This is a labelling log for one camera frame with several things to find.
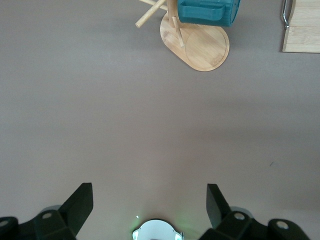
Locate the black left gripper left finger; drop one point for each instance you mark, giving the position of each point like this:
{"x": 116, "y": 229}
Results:
{"x": 62, "y": 220}

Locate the wooden mug tree stand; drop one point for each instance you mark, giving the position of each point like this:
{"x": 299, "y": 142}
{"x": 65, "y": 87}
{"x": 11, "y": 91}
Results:
{"x": 207, "y": 47}

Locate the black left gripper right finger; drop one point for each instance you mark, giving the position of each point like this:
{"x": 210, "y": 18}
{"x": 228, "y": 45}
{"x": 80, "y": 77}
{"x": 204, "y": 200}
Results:
{"x": 225, "y": 222}

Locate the teal cup with yellow inside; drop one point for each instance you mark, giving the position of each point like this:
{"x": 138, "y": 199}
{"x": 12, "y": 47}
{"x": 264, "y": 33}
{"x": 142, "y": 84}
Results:
{"x": 200, "y": 12}

